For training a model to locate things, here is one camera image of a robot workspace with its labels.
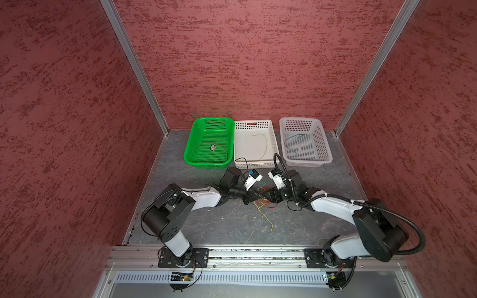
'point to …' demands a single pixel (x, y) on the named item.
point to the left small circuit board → (179, 276)
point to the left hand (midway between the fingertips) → (261, 199)
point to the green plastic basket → (210, 143)
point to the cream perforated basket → (254, 144)
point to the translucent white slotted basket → (304, 143)
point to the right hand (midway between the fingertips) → (266, 196)
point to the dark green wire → (301, 135)
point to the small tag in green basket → (213, 147)
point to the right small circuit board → (336, 280)
